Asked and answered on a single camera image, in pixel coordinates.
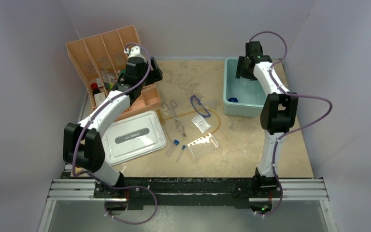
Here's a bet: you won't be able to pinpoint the white storage box lid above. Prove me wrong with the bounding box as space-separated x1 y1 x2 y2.
102 111 167 166

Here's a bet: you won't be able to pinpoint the clear test tube rack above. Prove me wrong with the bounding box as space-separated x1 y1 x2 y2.
187 133 219 160

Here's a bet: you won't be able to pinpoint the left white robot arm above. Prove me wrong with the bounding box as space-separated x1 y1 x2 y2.
63 43 162 198

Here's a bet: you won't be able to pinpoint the small blue-capped test tube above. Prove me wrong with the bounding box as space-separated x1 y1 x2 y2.
176 145 186 162

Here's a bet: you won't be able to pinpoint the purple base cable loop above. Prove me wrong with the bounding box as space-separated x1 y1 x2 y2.
103 186 159 225

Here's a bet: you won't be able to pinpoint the teal plastic bin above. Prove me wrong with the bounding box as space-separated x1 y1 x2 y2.
223 58 266 117

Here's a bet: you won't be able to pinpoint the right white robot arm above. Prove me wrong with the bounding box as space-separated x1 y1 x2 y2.
235 41 299 197

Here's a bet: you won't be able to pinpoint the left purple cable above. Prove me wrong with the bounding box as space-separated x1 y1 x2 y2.
71 42 152 178

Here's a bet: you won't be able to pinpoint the large blue-capped test tube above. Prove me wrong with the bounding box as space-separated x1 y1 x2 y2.
165 139 180 157

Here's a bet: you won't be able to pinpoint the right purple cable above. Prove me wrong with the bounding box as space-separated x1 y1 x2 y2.
248 31 333 218

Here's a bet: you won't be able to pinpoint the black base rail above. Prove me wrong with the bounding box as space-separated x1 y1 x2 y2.
48 177 328 211

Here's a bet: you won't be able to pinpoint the pink plastic organizer rack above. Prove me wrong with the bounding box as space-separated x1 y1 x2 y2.
66 26 161 120

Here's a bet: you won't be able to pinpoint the small white plastic packet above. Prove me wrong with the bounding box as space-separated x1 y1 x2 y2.
191 115 212 133

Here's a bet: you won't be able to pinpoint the tan rubber tubing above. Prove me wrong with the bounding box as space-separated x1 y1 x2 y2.
155 108 221 134

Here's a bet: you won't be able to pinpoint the metal crucible tongs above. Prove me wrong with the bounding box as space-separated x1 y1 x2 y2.
162 100 186 137

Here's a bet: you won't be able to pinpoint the blue safety glasses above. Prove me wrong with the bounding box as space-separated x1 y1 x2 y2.
190 94 211 118

